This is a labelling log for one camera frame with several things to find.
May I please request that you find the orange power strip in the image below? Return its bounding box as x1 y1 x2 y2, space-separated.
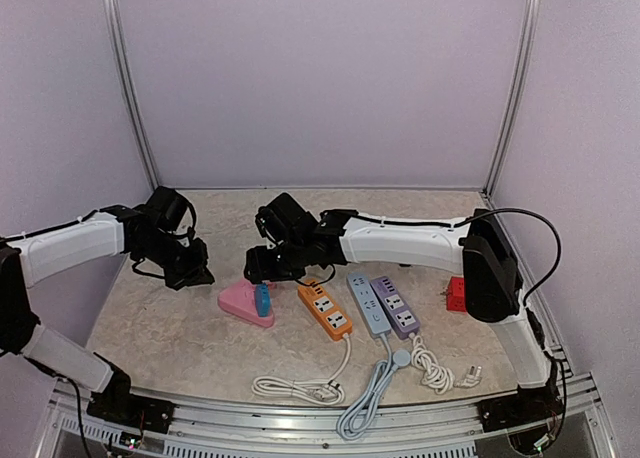
297 281 353 341

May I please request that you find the aluminium front rail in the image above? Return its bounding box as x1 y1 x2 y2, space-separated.
34 373 620 457

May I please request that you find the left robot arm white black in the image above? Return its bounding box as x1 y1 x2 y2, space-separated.
1 201 214 423

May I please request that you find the light blue cable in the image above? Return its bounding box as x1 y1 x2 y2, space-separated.
335 333 412 442

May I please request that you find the right aluminium corner post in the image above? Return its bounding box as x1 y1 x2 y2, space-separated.
483 0 541 200

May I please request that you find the white cable of purple strip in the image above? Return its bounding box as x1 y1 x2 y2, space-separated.
409 335 485 397

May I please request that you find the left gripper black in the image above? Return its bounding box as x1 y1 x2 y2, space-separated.
136 232 214 290

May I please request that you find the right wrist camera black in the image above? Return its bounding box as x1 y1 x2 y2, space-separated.
255 192 318 245

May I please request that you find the blue plug adapter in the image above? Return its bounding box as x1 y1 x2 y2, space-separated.
254 283 271 318

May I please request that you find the left aluminium corner post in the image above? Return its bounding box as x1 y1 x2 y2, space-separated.
102 0 160 189

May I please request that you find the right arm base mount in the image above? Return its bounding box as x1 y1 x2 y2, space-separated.
477 378 563 432

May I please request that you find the aluminium corner post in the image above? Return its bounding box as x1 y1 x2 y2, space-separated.
483 0 541 200
102 0 160 189

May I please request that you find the pink triangular socket base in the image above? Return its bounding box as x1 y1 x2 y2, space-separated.
218 279 275 328

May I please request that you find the purple power strip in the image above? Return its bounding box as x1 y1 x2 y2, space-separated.
370 276 420 340

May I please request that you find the light blue power strip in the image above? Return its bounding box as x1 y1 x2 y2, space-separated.
346 273 391 338

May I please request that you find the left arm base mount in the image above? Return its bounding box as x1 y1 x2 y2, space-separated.
87 375 175 434

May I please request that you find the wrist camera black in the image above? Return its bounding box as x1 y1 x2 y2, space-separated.
143 186 197 233
255 192 318 245

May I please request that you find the white cable of orange strip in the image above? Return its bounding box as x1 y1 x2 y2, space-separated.
250 335 355 407

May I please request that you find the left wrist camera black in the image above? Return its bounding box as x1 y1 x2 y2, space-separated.
143 186 197 233

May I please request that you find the red cube socket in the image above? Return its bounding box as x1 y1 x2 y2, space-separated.
441 276 467 313

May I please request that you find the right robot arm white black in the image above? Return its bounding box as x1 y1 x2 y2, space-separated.
244 203 557 422

